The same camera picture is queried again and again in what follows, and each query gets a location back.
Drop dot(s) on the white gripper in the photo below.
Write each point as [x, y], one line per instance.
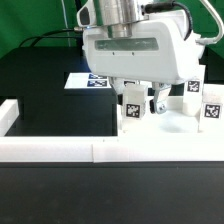
[156, 52]

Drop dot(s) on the white U-shaped obstacle fence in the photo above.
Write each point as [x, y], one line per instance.
[153, 148]

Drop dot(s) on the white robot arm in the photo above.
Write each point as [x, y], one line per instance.
[118, 16]

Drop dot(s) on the white marker base plate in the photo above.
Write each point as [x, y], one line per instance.
[86, 81]

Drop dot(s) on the white square table top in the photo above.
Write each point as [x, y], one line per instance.
[172, 121]

